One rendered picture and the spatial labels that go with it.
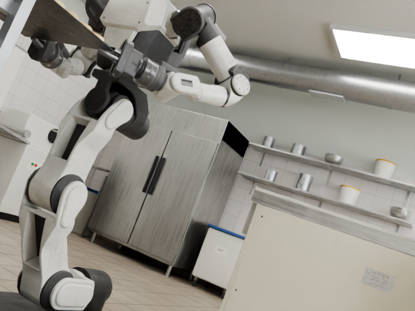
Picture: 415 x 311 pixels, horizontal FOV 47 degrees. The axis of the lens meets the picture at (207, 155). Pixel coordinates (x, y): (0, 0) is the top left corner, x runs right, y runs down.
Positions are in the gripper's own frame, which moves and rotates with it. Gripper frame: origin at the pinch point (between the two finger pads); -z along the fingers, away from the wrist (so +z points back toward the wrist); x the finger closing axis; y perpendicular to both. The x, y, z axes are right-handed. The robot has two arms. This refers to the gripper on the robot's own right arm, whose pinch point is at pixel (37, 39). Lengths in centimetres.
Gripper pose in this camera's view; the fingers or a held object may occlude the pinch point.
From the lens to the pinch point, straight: 171.5
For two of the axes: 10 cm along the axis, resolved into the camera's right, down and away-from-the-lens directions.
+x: 3.6, -9.2, 1.6
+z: -0.7, 1.5, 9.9
